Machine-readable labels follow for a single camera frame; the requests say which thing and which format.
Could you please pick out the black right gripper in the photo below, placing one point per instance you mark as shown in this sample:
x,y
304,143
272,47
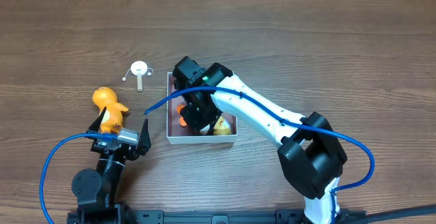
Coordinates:
x,y
190,118

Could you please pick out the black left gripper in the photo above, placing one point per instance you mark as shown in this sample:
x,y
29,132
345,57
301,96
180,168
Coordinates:
x,y
111,146

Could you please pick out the white box with pink inside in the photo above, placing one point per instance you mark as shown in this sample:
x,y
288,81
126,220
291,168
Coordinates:
x,y
176,134

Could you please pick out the white plush duck toy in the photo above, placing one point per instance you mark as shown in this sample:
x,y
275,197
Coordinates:
x,y
199,122

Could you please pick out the orange dinosaur figure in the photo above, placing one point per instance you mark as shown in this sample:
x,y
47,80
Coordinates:
x,y
107,102

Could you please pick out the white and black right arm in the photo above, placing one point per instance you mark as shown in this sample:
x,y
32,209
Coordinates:
x,y
311,160

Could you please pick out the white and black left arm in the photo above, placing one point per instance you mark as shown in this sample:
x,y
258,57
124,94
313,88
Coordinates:
x,y
95,189

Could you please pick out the white wooden rattle drum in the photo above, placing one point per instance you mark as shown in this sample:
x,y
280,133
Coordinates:
x,y
139,69

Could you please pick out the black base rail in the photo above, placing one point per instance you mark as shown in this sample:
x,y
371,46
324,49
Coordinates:
x,y
284,216

